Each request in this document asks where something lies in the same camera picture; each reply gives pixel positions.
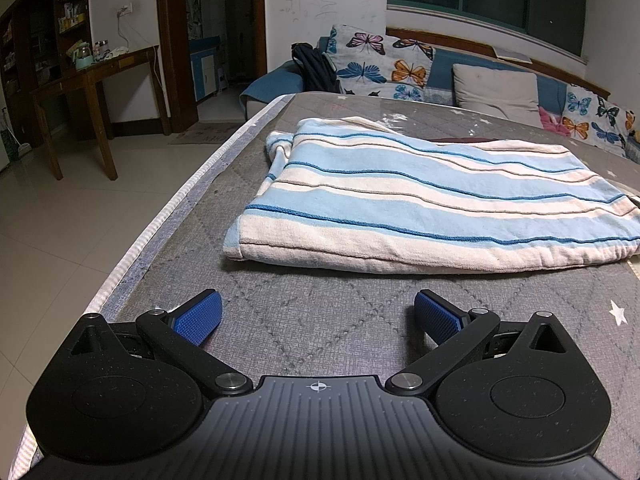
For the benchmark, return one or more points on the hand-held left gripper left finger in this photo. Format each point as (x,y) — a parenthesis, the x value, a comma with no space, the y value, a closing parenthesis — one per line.
(197,317)

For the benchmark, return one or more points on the dark backpack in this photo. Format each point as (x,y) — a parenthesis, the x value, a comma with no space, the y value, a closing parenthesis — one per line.
(315,70)

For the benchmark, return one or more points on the wooden shelf unit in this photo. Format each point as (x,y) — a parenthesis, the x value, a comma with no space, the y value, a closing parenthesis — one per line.
(22,35)

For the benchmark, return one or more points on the blue sofa with wooden frame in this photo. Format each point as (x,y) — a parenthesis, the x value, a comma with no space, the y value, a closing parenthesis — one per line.
(272,80)

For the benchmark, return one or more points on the blue white cabinet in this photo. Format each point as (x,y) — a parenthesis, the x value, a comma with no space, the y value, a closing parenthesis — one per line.
(205,70)

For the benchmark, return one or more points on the pink cloth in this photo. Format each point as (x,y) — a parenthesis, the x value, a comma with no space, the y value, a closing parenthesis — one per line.
(552,120)

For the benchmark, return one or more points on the wooden door frame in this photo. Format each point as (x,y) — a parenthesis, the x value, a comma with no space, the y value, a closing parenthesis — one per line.
(172,60)

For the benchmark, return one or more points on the mint green kettle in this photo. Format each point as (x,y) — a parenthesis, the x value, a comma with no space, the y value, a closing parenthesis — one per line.
(84,57)

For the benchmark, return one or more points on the grey star-print table cover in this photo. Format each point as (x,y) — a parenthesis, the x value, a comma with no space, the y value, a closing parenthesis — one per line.
(310,310)

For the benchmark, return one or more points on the brown doormat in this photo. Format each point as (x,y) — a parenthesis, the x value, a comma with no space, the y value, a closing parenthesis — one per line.
(205,133)

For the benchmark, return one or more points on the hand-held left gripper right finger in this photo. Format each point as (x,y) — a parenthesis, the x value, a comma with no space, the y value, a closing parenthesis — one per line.
(437,315)

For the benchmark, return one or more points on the grey pillow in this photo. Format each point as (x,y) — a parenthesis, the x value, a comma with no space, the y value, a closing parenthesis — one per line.
(495,92)

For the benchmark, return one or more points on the blue white striped shirt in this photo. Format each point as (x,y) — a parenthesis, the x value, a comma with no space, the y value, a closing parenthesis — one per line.
(400,200)

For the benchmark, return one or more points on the wooden side table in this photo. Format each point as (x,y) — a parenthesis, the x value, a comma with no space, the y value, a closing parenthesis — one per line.
(90,72)

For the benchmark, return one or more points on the book on window sill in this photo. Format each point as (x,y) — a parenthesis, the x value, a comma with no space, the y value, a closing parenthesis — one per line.
(512,54)

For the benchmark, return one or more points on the butterfly print cushion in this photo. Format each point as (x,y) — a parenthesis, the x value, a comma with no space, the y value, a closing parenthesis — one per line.
(585,115)
(370,60)

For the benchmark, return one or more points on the white wall socket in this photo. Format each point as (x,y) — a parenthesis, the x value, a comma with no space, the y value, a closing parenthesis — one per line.
(125,9)

